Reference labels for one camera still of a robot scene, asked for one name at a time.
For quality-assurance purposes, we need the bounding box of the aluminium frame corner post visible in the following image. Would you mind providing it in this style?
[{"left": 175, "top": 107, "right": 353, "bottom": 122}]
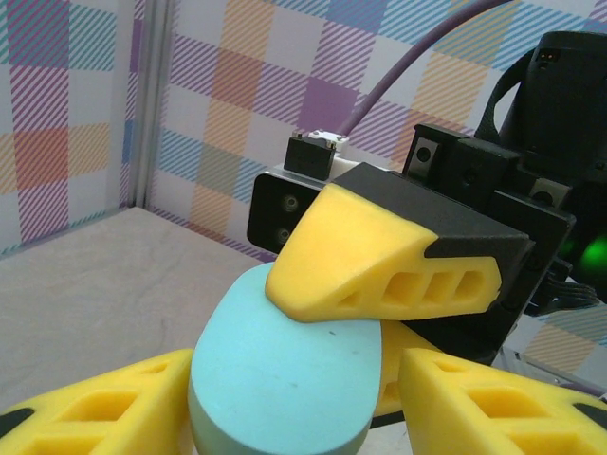
[{"left": 125, "top": 0, "right": 175, "bottom": 214}]

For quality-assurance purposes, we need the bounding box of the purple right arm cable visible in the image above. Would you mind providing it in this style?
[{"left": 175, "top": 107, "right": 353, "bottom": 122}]
[{"left": 339, "top": 0, "right": 518, "bottom": 141}]

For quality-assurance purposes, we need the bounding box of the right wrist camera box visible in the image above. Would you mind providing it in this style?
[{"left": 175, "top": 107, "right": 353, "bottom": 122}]
[{"left": 246, "top": 127, "right": 362, "bottom": 264}]

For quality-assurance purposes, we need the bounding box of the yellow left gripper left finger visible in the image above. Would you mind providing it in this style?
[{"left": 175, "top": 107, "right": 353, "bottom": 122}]
[{"left": 0, "top": 349, "right": 195, "bottom": 455}]

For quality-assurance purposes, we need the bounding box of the blue earbud charging case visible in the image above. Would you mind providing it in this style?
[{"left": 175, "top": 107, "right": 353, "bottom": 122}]
[{"left": 188, "top": 263, "right": 384, "bottom": 455}]

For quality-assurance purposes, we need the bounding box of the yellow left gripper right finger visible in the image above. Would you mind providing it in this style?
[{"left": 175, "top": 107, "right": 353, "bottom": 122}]
[{"left": 400, "top": 348, "right": 607, "bottom": 455}]

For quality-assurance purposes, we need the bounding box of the aluminium frame side rail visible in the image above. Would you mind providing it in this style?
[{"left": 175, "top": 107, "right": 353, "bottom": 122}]
[{"left": 495, "top": 343, "right": 607, "bottom": 397}]

